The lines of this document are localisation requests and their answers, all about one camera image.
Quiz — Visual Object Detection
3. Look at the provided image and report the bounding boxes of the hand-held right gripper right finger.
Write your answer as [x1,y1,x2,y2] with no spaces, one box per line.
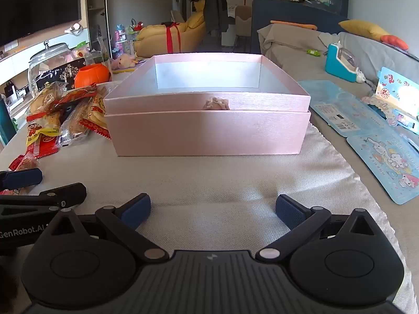
[255,194,377,264]

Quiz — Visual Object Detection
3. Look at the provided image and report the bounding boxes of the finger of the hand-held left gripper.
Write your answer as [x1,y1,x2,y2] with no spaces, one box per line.
[0,168,43,192]
[0,182,87,211]

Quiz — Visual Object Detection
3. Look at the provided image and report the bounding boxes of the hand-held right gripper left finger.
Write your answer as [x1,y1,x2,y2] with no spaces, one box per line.
[49,193,169,263]

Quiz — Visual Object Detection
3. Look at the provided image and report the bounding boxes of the small red snack packet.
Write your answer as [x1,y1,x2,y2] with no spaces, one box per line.
[7,154,38,174]

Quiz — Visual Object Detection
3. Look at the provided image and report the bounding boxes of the red white snack packet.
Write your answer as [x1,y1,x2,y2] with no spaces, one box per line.
[24,134,61,160]

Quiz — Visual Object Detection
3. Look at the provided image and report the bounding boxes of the red yellow cartoon snack packet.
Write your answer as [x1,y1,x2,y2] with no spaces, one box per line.
[26,111,63,144]

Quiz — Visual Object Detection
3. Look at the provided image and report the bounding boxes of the clear long cracker packet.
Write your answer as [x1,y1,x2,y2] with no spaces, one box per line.
[56,100,92,148]

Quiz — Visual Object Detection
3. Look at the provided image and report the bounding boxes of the clear bread bun packet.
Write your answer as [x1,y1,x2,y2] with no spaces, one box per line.
[29,82,71,115]

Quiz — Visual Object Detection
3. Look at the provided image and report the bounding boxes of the clear pastry packet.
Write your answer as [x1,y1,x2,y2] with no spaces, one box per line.
[79,93,112,141]

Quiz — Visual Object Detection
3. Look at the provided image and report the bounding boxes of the red roast duck packet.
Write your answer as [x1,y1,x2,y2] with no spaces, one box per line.
[49,85,99,112]

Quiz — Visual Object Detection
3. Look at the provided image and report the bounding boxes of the pink gift box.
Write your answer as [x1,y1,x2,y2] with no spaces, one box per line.
[103,54,311,116]

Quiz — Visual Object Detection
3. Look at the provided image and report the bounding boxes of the blue cartoon card package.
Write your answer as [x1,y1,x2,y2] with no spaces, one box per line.
[298,80,398,137]
[346,132,419,206]

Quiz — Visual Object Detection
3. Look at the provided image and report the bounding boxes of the black printed snack bag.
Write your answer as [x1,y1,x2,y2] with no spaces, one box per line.
[35,57,86,93]

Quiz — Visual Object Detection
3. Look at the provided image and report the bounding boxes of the orange pumpkin bucket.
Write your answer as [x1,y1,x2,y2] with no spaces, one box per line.
[75,64,111,89]

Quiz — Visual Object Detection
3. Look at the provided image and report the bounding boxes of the glass jar with lid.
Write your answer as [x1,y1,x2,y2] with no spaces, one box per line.
[28,40,77,99]

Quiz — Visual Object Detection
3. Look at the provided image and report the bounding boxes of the pink plush bunny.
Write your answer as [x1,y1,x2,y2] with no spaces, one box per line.
[111,54,136,70]

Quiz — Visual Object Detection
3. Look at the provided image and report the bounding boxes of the blue toy machine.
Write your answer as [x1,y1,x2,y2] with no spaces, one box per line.
[325,41,365,84]

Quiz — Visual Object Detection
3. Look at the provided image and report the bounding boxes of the grey covered sofa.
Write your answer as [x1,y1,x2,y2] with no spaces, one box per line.
[257,23,419,131]

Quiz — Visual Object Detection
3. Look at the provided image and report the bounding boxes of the cartoon toy box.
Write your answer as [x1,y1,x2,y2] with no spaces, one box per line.
[362,66,419,128]

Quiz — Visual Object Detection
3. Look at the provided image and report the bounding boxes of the yellow sofa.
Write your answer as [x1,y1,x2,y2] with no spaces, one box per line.
[135,2,207,58]

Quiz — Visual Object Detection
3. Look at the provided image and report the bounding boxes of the red ribbon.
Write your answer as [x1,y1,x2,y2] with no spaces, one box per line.
[162,21,182,54]

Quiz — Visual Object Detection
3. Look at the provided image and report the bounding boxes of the black television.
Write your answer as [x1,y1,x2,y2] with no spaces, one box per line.
[0,0,82,48]

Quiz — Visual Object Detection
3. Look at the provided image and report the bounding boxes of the green red toy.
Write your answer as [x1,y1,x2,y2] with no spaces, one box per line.
[129,18,145,35]

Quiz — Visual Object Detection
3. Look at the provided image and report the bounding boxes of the white shelf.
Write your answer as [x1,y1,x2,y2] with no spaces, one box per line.
[85,0,110,59]

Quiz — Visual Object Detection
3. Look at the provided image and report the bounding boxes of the orange carrot pillow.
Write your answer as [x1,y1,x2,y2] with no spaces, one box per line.
[270,20,318,30]

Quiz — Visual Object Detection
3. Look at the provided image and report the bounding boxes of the dark blue cabinet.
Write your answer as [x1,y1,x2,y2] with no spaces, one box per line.
[251,0,349,56]

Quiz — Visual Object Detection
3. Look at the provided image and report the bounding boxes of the beige chair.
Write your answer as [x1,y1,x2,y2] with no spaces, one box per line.
[234,5,253,36]

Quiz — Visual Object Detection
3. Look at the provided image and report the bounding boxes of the yellow cushion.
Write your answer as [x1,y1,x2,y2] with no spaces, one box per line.
[338,20,390,42]

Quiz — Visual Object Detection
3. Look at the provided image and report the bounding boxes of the orange cushion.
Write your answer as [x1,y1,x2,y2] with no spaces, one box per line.
[381,35,410,51]

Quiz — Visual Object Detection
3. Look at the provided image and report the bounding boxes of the dark coat on rack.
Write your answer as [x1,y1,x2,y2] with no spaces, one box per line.
[188,0,230,35]

